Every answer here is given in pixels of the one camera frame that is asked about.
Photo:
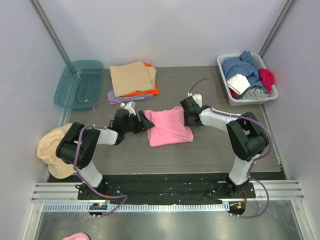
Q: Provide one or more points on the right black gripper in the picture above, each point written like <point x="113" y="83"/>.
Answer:
<point x="186" y="110"/>

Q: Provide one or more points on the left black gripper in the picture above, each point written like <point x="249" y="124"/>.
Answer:
<point x="137" y="123"/>

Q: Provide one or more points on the pink t shirt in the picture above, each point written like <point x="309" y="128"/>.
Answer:
<point x="169" y="127"/>

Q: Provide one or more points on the teal t shirt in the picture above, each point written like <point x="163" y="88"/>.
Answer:
<point x="140" y="96"/>

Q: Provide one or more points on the orange t shirt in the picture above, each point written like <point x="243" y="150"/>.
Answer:
<point x="154" y="91"/>

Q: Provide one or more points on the lavender t shirt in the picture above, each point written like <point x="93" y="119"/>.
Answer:
<point x="118" y="100"/>

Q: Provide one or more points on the beige t shirt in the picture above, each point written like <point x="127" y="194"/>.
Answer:
<point x="132" y="77"/>

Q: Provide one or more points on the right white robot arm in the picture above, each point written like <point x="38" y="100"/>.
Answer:
<point x="248" y="138"/>

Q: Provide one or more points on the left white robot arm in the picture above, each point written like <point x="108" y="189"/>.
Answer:
<point x="78" y="145"/>

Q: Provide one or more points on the red cloth in basket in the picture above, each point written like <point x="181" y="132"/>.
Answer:
<point x="233" y="93"/>

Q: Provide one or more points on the white cloth in basket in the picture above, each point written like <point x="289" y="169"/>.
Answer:
<point x="238" y="83"/>

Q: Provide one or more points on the grey cloth in basket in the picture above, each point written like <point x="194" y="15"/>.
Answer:
<point x="255" y="94"/>

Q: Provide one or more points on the blue checked shirt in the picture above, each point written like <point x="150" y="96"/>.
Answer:
<point x="244" y="65"/>

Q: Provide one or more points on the teal plastic bin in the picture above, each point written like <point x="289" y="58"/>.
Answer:
<point x="79" y="85"/>

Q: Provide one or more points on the magenta cloth in basket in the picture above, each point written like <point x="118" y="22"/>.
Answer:
<point x="267" y="79"/>

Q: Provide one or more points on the white plastic basket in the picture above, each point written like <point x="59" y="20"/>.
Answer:
<point x="239" y="102"/>

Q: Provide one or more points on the beige crumpled cloth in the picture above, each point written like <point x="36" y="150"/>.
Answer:
<point x="46" y="151"/>

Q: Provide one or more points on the pink cloth at bottom edge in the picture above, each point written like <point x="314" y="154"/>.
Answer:
<point x="77" y="236"/>

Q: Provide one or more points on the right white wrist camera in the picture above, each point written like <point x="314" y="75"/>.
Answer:
<point x="197" y="98"/>

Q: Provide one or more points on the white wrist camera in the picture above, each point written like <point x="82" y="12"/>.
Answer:
<point x="197" y="98"/>
<point x="129" y="106"/>

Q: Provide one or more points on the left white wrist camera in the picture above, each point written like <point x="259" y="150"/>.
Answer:
<point x="129" y="106"/>

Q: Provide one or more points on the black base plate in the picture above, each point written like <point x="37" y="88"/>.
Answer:
<point x="163" y="189"/>

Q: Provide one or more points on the aluminium rail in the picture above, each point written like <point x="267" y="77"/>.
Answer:
<point x="278" y="190"/>

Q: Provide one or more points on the white slotted cable duct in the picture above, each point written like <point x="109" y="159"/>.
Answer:
<point x="97" y="207"/>

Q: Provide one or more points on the right aluminium frame post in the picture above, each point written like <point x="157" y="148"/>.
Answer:
<point x="284" y="13"/>

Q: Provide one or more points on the aluminium frame post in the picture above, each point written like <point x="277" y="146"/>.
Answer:
<point x="284" y="13"/>
<point x="50" y="30"/>

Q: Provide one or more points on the left aluminium frame post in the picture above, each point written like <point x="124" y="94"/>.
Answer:
<point x="50" y="30"/>

